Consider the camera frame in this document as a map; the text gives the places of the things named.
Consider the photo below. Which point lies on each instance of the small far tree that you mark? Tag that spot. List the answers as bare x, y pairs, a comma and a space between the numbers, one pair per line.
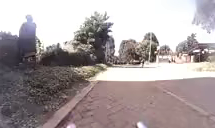
186, 43
165, 49

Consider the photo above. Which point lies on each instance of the raised kerb strip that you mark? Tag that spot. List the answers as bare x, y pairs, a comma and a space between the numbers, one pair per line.
188, 105

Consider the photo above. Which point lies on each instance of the round green tree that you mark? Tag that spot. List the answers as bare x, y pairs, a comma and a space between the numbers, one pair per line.
151, 41
128, 50

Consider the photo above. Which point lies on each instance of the overhanging tree foliage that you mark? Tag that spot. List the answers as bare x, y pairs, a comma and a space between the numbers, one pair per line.
208, 13

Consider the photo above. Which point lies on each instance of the planted verge strip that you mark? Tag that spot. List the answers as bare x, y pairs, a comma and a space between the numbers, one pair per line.
45, 86

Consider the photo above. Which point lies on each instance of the thin pole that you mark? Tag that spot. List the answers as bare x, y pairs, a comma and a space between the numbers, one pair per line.
149, 50

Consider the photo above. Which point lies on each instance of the grass patch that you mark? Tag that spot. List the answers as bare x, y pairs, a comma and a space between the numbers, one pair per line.
208, 66

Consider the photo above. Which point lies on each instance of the pale cross road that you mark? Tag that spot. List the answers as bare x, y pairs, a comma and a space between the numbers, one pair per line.
145, 73

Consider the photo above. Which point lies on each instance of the dark roofed building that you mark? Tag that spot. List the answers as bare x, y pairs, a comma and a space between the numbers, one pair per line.
203, 50

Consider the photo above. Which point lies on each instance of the tall dark pillar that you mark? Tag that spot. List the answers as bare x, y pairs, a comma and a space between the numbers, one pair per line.
27, 36

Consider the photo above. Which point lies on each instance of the large leafy tree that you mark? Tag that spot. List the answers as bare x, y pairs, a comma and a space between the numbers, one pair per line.
95, 33

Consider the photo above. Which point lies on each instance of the grey asphalt road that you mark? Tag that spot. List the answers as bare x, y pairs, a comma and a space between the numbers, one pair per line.
198, 91

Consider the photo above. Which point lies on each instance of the dark tall hedge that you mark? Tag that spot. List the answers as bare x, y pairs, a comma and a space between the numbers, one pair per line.
6, 48

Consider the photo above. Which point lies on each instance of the dark low hedge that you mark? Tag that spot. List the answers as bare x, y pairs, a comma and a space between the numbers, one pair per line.
65, 59

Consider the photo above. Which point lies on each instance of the robot's own part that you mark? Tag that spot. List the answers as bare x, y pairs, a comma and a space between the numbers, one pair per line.
70, 125
141, 125

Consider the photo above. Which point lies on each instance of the low boundary wall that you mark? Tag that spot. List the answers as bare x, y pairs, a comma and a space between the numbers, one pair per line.
178, 59

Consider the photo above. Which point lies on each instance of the red brick path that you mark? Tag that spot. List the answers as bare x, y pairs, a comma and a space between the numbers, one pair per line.
128, 103

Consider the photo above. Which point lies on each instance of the pale path edge kerb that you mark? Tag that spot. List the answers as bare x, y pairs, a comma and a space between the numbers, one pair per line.
65, 111

